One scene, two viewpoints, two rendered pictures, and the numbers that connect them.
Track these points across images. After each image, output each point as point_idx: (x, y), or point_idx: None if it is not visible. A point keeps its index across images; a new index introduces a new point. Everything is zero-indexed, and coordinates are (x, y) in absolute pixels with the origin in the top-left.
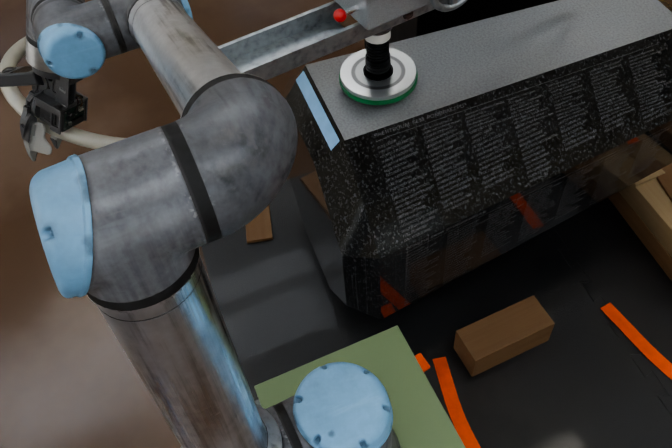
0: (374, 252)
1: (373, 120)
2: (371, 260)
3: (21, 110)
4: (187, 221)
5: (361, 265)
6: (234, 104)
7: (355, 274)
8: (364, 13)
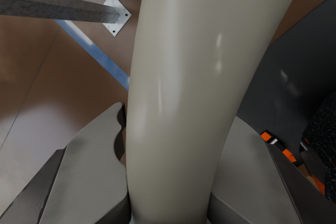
0: (329, 198)
1: None
2: (323, 190)
3: (133, 91)
4: None
5: (320, 176)
6: None
7: (315, 163)
8: None
